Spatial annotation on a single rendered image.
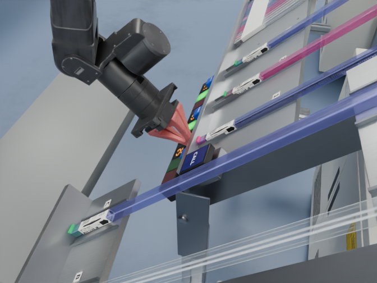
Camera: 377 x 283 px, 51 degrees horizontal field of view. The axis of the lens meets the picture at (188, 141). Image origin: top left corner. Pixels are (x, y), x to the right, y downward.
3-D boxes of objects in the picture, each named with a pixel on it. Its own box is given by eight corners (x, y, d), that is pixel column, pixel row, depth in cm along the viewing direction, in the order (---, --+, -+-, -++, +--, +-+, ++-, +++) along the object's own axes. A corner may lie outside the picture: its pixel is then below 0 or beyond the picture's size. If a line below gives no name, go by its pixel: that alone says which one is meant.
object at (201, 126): (205, 199, 65) (175, 172, 63) (259, 19, 111) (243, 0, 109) (210, 196, 64) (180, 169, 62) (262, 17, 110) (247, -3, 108)
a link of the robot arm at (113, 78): (97, 60, 66) (83, 77, 62) (122, 36, 62) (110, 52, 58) (127, 88, 69) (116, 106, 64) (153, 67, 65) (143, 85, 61)
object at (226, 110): (200, 187, 63) (187, 174, 62) (257, 10, 110) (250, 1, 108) (303, 144, 52) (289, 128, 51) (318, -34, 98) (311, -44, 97)
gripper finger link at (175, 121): (211, 119, 71) (175, 83, 68) (201, 146, 66) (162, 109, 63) (185, 133, 76) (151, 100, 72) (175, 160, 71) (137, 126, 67)
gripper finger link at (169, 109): (208, 128, 70) (171, 92, 66) (198, 156, 65) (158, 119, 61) (182, 142, 74) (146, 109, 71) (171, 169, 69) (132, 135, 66)
